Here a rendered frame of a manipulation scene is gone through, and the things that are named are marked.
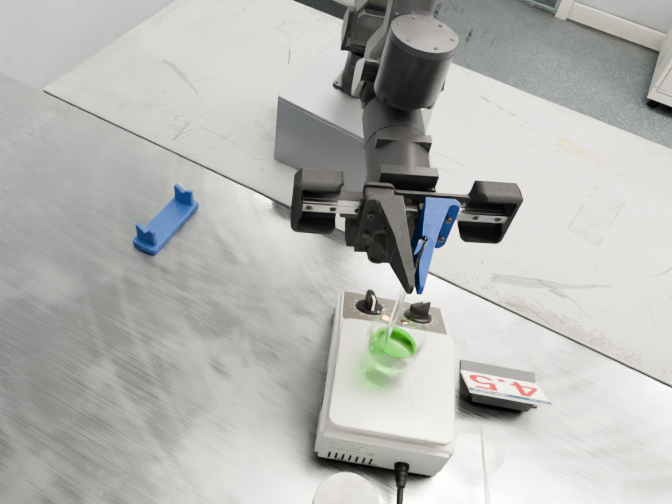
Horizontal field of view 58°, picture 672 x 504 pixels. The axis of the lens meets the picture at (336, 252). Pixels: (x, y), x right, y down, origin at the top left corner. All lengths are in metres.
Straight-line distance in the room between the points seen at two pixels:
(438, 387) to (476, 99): 0.63
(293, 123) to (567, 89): 2.27
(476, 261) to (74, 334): 0.51
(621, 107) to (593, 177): 2.01
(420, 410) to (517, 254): 0.35
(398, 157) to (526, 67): 2.57
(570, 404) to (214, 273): 0.45
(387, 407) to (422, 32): 0.34
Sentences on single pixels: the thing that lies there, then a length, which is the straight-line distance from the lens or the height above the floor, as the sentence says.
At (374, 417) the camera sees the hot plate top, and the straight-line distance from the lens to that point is 0.59.
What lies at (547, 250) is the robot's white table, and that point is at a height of 0.90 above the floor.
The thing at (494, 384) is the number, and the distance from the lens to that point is 0.72.
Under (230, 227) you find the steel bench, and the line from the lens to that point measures 0.82.
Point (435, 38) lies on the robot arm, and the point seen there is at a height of 1.26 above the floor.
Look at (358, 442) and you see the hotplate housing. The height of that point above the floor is 0.96.
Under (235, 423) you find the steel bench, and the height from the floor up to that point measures 0.90.
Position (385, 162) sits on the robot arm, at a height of 1.18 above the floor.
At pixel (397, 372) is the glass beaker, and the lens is 0.57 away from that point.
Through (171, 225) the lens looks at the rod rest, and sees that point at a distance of 0.81.
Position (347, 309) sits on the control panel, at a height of 0.95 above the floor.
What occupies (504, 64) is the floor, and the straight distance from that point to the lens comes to 3.03.
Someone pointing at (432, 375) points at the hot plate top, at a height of 0.99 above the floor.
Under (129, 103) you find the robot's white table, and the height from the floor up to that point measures 0.90.
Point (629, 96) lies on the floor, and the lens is 3.15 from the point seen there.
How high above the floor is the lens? 1.52
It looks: 50 degrees down
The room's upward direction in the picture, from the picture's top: 11 degrees clockwise
